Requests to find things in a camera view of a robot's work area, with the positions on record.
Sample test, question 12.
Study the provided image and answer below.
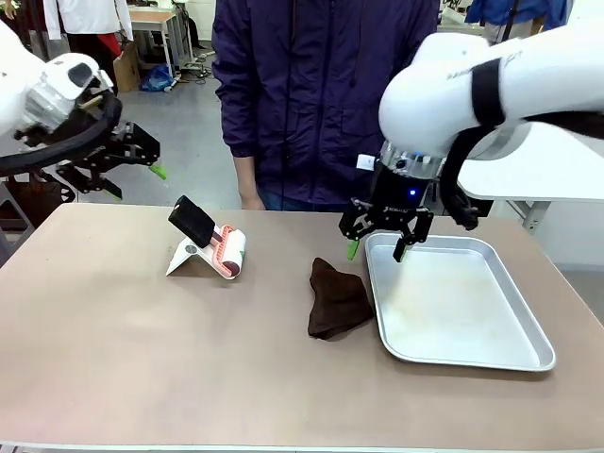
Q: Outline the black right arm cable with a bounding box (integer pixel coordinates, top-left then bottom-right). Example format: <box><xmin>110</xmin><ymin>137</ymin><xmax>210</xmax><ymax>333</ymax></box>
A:
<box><xmin>442</xmin><ymin>109</ymin><xmax>604</xmax><ymax>232</ymax></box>

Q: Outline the brown cardboard box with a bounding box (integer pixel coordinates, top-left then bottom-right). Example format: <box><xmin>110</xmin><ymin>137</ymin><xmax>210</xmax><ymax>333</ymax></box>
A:
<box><xmin>112</xmin><ymin>43</ymin><xmax>142</xmax><ymax>93</ymax></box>

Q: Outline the bystander in blue top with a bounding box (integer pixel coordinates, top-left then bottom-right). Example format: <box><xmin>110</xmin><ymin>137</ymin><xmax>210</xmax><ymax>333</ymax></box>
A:
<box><xmin>463</xmin><ymin>0</ymin><xmax>573</xmax><ymax>30</ymax></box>

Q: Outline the dark brown cloth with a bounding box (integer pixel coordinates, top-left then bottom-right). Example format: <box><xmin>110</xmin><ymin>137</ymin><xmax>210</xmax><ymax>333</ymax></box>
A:
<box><xmin>307</xmin><ymin>257</ymin><xmax>376</xmax><ymax>342</ymax></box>

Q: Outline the person's right hand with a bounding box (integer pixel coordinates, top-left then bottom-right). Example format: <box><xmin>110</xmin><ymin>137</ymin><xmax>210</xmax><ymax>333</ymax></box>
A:
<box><xmin>239</xmin><ymin>187</ymin><xmax>266</xmax><ymax>211</ymax></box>

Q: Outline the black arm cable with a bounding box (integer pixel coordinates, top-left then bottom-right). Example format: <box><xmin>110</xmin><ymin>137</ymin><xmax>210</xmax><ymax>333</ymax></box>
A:
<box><xmin>0</xmin><ymin>90</ymin><xmax>125</xmax><ymax>174</ymax></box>
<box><xmin>442</xmin><ymin>109</ymin><xmax>604</xmax><ymax>232</ymax></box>

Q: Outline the black strap on right arm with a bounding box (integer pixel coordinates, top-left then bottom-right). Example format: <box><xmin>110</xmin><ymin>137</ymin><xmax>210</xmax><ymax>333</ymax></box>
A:
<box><xmin>470</xmin><ymin>58</ymin><xmax>507</xmax><ymax>127</ymax></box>

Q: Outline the dark red bag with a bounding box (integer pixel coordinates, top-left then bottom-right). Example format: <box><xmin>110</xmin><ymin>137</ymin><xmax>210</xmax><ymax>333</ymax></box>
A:
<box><xmin>6</xmin><ymin>178</ymin><xmax>77</xmax><ymax>228</ymax></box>

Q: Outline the grey metal frame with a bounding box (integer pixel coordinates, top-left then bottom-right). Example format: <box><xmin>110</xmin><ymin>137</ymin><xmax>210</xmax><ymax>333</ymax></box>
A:
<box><xmin>0</xmin><ymin>182</ymin><xmax>37</xmax><ymax>266</ymax></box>

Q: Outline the person in purple jacket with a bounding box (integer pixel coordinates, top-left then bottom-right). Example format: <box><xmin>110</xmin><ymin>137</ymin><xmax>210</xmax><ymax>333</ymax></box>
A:
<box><xmin>211</xmin><ymin>0</ymin><xmax>441</xmax><ymax>213</ymax></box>

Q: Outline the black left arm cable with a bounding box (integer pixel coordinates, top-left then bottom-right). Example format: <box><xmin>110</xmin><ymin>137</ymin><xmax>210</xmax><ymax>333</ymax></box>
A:
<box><xmin>0</xmin><ymin>90</ymin><xmax>125</xmax><ymax>174</ymax></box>

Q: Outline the bystander in white shirt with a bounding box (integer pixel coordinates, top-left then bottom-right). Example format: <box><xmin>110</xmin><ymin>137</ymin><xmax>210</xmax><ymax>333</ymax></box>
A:
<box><xmin>43</xmin><ymin>0</ymin><xmax>135</xmax><ymax>82</ymax></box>

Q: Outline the silver metal tray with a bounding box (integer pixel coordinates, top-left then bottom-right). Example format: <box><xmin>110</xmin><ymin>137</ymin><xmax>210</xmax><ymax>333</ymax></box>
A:
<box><xmin>363</xmin><ymin>231</ymin><xmax>558</xmax><ymax>374</ymax></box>

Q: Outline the blue plastic bag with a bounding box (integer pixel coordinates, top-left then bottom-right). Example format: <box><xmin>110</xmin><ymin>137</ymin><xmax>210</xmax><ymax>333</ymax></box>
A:
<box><xmin>140</xmin><ymin>62</ymin><xmax>175</xmax><ymax>93</ymax></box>

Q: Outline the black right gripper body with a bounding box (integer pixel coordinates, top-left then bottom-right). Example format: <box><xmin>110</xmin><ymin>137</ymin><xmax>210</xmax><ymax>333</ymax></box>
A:
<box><xmin>369</xmin><ymin>162</ymin><xmax>435</xmax><ymax>221</ymax></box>

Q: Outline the pink lint roller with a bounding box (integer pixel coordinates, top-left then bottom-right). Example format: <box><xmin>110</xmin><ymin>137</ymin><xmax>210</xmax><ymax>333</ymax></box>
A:
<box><xmin>167</xmin><ymin>194</ymin><xmax>248</xmax><ymax>280</ymax></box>

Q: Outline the wooden background desk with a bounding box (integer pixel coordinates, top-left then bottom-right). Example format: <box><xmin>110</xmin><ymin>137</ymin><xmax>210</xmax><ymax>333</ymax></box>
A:
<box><xmin>126</xmin><ymin>6</ymin><xmax>191</xmax><ymax>77</ymax></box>

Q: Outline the person's right forearm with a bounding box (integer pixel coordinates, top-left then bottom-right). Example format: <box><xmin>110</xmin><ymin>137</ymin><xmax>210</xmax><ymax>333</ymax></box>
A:
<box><xmin>232</xmin><ymin>155</ymin><xmax>260</xmax><ymax>192</ymax></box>

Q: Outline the white side table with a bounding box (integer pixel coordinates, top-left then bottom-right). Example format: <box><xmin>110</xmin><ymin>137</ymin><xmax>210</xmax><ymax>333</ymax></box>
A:
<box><xmin>456</xmin><ymin>121</ymin><xmax>604</xmax><ymax>233</ymax></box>

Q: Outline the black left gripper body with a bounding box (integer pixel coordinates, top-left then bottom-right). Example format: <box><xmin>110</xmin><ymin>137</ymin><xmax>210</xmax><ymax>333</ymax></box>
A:
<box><xmin>58</xmin><ymin>127</ymin><xmax>143</xmax><ymax>167</ymax></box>

